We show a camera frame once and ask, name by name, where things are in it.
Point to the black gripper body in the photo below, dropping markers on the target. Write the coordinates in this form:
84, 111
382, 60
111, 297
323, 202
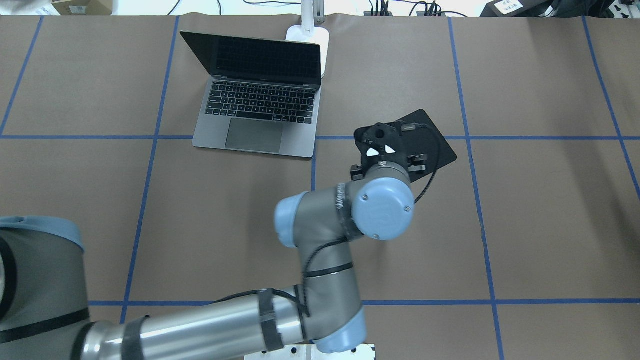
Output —
357, 172

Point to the black mouse pad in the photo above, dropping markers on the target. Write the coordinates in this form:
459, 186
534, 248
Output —
427, 142

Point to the grey laptop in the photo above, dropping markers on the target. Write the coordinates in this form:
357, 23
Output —
262, 95

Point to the white computer mouse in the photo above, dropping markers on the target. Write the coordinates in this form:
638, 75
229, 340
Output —
379, 151

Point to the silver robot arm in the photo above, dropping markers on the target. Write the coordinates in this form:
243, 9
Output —
45, 310

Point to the white desk lamp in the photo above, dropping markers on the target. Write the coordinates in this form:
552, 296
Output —
309, 30

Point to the cardboard box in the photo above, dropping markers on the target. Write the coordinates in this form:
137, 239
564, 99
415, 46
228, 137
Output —
84, 7

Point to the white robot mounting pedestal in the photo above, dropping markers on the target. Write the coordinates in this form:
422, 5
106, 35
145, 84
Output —
311, 352

